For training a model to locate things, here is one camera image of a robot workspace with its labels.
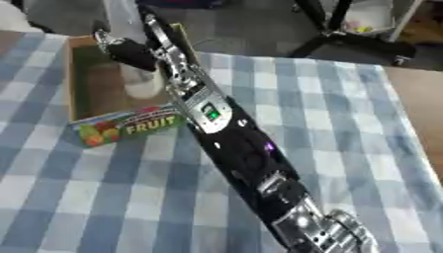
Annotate cardboard box with fruit print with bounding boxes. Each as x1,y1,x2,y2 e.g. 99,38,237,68
62,23,205,148

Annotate black stand base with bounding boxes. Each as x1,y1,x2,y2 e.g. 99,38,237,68
287,0,419,67

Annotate translucent white plastic bottle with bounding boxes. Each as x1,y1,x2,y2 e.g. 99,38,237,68
104,0,168,101

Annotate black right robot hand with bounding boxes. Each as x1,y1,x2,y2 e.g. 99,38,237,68
91,5,194,73

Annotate white storage bin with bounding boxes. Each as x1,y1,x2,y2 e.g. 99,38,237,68
339,0,426,43

